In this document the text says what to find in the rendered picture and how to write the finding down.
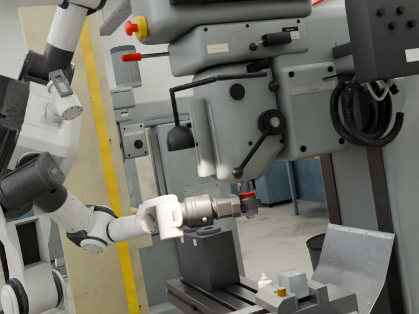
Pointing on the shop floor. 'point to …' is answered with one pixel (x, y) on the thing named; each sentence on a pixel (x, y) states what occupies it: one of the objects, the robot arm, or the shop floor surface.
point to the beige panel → (94, 176)
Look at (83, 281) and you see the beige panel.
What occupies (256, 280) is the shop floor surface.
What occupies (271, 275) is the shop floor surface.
